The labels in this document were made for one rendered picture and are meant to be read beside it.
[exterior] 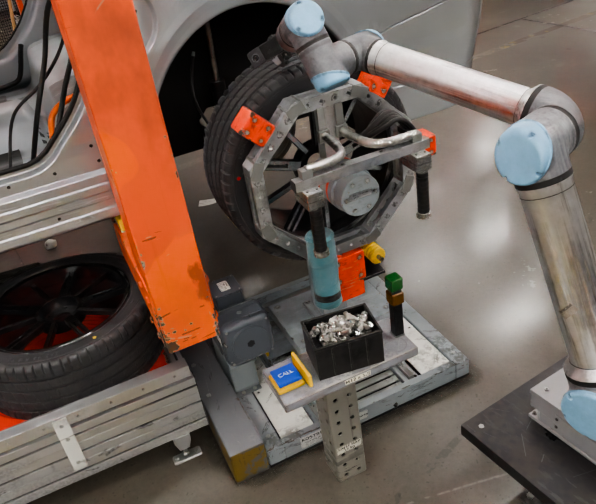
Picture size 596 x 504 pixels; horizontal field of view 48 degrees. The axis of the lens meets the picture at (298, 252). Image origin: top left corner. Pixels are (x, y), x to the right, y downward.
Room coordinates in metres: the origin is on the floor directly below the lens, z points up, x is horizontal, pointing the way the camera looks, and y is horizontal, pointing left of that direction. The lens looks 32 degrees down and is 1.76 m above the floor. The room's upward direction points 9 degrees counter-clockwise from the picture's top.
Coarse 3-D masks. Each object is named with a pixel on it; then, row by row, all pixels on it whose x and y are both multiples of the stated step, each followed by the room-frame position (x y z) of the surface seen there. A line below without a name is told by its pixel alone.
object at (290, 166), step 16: (352, 112) 2.19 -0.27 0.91; (368, 112) 2.04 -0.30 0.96; (304, 144) 1.95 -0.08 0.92; (352, 144) 1.96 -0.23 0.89; (272, 160) 1.87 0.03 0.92; (288, 160) 1.88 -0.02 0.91; (304, 160) 1.90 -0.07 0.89; (384, 176) 1.98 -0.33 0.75; (304, 208) 1.89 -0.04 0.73; (336, 208) 2.04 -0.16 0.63; (288, 224) 1.87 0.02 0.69; (304, 224) 1.97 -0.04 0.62; (336, 224) 1.95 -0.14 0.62; (352, 224) 1.93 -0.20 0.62; (304, 240) 1.86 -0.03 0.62
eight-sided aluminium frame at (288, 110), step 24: (312, 96) 1.81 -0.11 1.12; (336, 96) 1.83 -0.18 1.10; (360, 96) 1.85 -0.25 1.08; (288, 120) 1.79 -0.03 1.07; (264, 168) 1.74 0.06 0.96; (408, 168) 1.91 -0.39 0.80; (264, 192) 1.74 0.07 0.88; (384, 192) 1.94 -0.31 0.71; (264, 216) 1.74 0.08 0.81; (384, 216) 1.87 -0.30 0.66; (288, 240) 1.76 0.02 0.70; (336, 240) 1.86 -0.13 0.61; (360, 240) 1.84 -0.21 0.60
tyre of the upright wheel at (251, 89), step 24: (264, 72) 1.97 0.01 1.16; (288, 72) 1.89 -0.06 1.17; (360, 72) 1.95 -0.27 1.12; (240, 96) 1.93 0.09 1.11; (264, 96) 1.85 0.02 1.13; (288, 96) 1.87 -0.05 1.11; (216, 120) 1.97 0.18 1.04; (216, 144) 1.90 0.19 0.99; (240, 144) 1.81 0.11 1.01; (216, 168) 1.87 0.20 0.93; (240, 168) 1.81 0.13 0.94; (216, 192) 1.90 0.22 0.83; (240, 192) 1.80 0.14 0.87; (240, 216) 1.80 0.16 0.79; (264, 240) 1.82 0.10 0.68
